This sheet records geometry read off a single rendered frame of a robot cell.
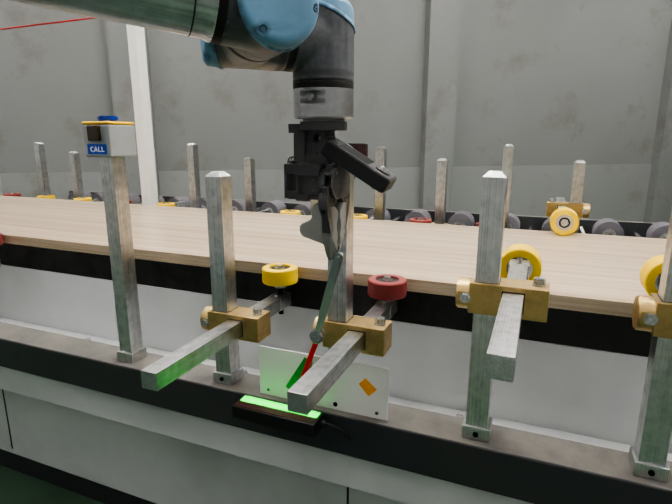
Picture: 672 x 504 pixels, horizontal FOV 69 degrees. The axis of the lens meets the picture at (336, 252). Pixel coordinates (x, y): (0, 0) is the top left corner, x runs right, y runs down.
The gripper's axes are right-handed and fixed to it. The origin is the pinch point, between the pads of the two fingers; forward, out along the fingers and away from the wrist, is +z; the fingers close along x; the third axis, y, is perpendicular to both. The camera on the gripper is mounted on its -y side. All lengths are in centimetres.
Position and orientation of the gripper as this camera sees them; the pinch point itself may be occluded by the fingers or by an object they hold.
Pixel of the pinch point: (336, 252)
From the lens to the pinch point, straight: 78.1
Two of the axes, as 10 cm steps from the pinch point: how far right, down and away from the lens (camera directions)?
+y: -9.3, -0.9, 3.7
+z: 0.0, 9.7, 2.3
